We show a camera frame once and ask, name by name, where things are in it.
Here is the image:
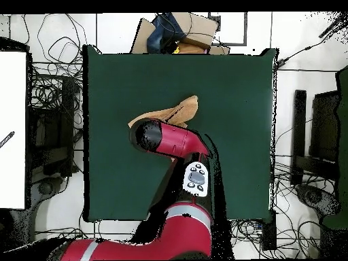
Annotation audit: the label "orange terry towel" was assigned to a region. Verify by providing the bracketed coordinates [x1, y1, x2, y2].
[127, 94, 199, 129]

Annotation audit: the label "flat brown cardboard sheet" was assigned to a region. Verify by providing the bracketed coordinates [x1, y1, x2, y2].
[130, 17, 157, 54]

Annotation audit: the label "dark green table cloth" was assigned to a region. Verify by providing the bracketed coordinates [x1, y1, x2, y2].
[82, 44, 278, 222]

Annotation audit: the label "blue garment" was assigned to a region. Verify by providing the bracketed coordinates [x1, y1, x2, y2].
[146, 13, 188, 54]

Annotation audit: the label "brown cardboard box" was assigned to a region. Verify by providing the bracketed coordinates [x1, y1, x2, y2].
[171, 12, 220, 50]

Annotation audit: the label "black equipment stand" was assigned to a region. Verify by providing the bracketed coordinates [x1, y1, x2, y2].
[27, 75, 75, 177]

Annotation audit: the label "black upright bar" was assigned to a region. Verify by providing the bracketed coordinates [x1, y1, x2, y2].
[290, 89, 307, 186]

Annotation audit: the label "black box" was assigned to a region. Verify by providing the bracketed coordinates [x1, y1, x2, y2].
[261, 210, 277, 251]

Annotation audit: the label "white panel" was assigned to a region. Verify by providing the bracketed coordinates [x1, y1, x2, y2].
[0, 51, 27, 209]

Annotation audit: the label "striped black rod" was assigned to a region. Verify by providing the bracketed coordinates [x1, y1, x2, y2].
[0, 130, 16, 149]

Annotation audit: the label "black cable bundle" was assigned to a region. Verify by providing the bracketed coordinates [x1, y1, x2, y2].
[274, 154, 338, 256]

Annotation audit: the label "black cable with adapter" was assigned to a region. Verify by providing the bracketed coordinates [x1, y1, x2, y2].
[277, 16, 348, 69]

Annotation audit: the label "black pedestal leg with foot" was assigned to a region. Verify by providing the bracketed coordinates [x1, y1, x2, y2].
[294, 184, 342, 218]
[29, 176, 65, 243]

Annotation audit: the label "tangle of black cables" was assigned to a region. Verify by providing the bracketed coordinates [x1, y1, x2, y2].
[22, 13, 85, 123]

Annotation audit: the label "loose black floor cables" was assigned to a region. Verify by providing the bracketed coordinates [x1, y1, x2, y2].
[35, 217, 137, 243]

